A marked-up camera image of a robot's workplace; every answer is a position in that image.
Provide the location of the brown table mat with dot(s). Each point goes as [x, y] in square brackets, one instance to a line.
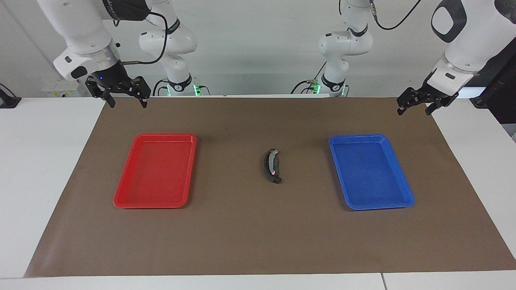
[258, 233]

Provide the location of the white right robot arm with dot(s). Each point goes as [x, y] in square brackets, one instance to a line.
[84, 32]

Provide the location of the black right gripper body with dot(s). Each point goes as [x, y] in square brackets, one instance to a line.
[115, 80]

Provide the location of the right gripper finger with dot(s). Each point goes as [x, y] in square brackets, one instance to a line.
[143, 101]
[110, 100]

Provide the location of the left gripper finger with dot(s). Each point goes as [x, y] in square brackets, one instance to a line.
[401, 109]
[431, 108]

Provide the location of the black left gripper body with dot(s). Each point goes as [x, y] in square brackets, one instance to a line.
[427, 96]

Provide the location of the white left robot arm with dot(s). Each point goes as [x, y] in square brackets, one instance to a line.
[467, 44]

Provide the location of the curved silver brake shoe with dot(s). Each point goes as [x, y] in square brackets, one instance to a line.
[274, 161]

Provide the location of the white power strip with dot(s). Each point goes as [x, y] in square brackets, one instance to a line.
[60, 90]

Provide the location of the dark brake pad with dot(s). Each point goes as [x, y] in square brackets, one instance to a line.
[275, 179]

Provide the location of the blue plastic tray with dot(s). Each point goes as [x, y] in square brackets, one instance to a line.
[369, 173]

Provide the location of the red plastic tray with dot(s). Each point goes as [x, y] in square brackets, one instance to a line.
[157, 173]

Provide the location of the large black box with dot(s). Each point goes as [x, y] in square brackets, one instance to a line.
[500, 88]

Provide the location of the small black desk object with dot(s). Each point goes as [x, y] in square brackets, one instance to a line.
[9, 100]

